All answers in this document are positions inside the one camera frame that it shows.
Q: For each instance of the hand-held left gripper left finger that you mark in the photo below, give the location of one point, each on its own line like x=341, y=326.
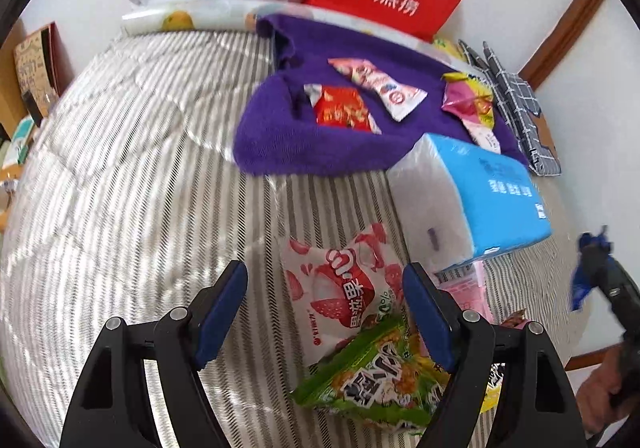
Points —
x=220, y=318

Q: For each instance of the person's right hand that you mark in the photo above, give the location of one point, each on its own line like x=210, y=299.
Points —
x=595, y=393

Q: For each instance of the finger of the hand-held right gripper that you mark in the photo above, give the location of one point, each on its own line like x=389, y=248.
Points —
x=600, y=268

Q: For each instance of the blue tissue pack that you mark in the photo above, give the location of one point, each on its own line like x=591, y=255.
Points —
x=500, y=188

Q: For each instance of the green and white carton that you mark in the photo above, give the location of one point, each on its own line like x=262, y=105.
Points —
x=20, y=142

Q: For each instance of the printed brown book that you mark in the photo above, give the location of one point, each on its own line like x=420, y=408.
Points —
x=32, y=67

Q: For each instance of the green snack packet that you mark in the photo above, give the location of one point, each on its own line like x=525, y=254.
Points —
x=360, y=378

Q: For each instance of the small pink snack packet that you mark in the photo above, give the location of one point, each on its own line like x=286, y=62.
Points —
x=467, y=293

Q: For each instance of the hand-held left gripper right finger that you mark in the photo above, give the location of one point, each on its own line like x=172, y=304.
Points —
x=430, y=318

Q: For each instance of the white strawberry-print snack packet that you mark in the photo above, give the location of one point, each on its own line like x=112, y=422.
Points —
x=340, y=288

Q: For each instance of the grey checked cloth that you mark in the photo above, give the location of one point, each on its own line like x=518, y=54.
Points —
x=520, y=102

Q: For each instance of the pink striped long snack packet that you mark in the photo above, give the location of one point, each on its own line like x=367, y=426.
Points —
x=385, y=87

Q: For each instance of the yellow noodle snack packet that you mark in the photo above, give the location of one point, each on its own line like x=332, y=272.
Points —
x=492, y=390

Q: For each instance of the brown wooden door frame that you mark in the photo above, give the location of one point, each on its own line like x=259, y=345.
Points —
x=565, y=27

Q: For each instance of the yellow chip bag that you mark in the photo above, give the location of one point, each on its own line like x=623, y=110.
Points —
x=447, y=46

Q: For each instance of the pink and yellow snack packet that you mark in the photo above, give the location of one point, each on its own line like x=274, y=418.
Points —
x=467, y=102

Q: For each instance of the striped bed quilt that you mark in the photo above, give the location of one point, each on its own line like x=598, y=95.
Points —
x=125, y=152

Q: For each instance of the fruit-printed paper roll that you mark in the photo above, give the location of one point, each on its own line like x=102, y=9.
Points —
x=210, y=17

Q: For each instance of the red snack packet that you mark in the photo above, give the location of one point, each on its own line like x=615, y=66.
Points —
x=342, y=110

